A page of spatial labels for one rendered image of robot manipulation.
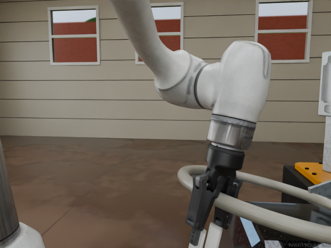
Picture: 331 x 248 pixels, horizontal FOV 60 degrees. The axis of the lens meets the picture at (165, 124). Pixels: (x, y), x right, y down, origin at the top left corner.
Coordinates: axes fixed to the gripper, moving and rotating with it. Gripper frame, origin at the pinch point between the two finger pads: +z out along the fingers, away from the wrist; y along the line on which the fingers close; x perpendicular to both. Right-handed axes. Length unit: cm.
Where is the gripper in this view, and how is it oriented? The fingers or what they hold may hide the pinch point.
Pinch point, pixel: (204, 243)
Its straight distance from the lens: 63.8
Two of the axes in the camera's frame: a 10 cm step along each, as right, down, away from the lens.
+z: -2.2, 9.8, 0.3
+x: -6.3, -1.6, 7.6
